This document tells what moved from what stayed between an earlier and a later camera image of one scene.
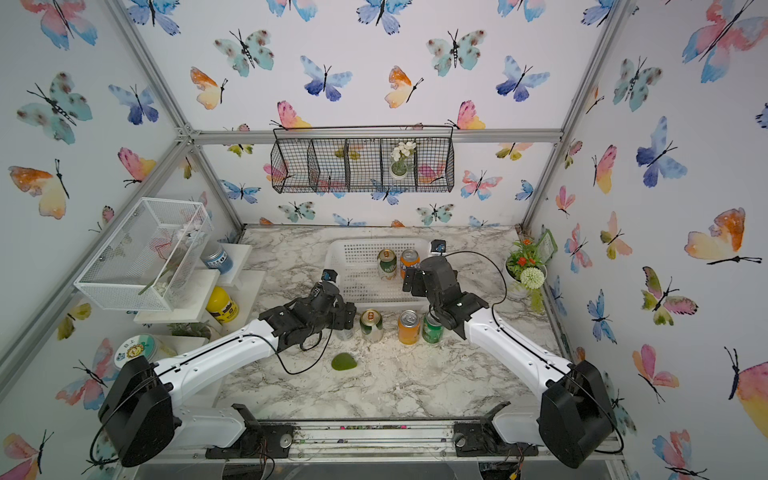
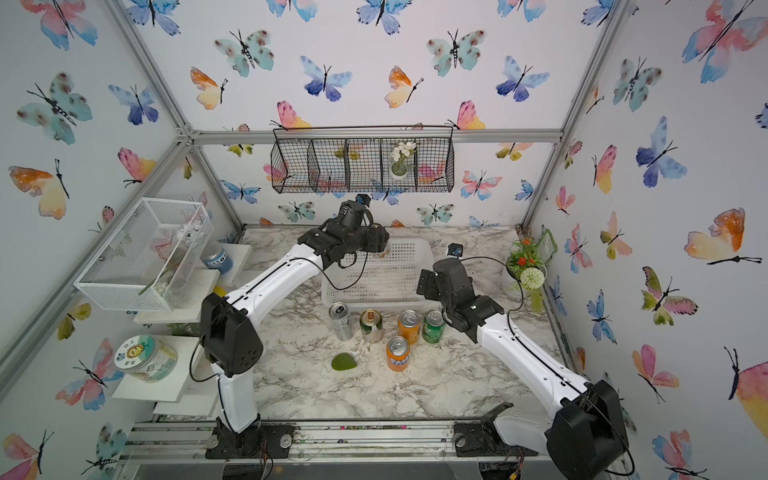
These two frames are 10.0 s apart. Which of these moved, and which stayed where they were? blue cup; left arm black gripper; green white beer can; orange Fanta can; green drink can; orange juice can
Moved: left arm black gripper; orange Fanta can
Stayed: green drink can; green white beer can; orange juice can; blue cup
